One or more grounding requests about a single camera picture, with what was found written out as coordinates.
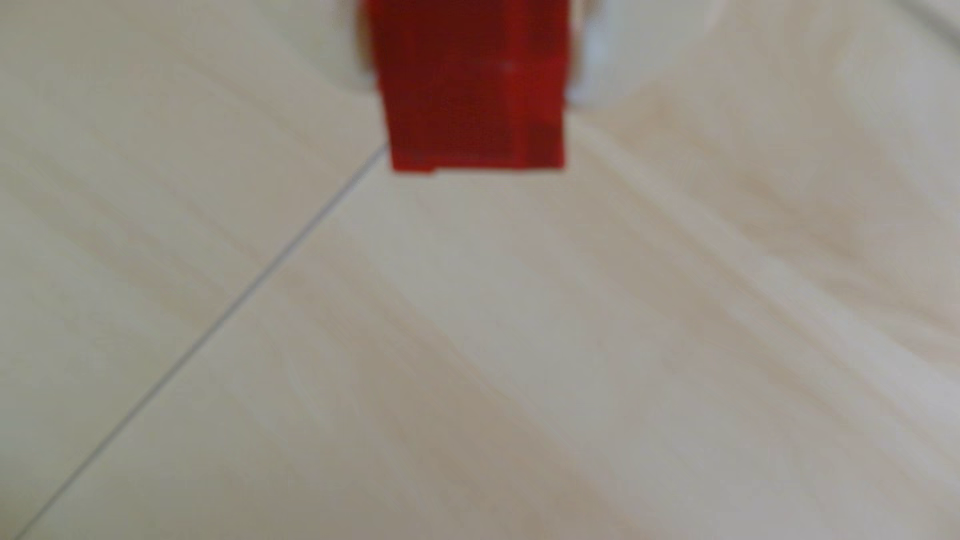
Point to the red block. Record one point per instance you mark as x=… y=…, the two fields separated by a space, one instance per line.
x=469 y=82

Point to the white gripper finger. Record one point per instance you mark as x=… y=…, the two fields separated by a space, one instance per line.
x=337 y=37
x=637 y=45

